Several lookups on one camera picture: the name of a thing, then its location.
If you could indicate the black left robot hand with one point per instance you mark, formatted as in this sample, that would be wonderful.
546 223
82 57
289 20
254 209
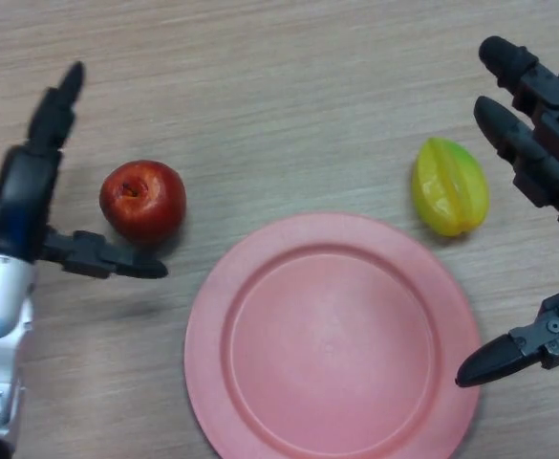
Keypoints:
18 201

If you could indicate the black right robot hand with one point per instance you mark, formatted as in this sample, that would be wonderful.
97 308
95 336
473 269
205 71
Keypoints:
549 124

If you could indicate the red apple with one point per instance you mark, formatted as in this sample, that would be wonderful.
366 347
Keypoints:
143 198

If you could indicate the pink round plate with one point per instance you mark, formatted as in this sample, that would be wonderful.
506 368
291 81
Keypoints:
331 344

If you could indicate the yellow green starfruit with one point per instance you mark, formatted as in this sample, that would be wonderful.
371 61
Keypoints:
451 189

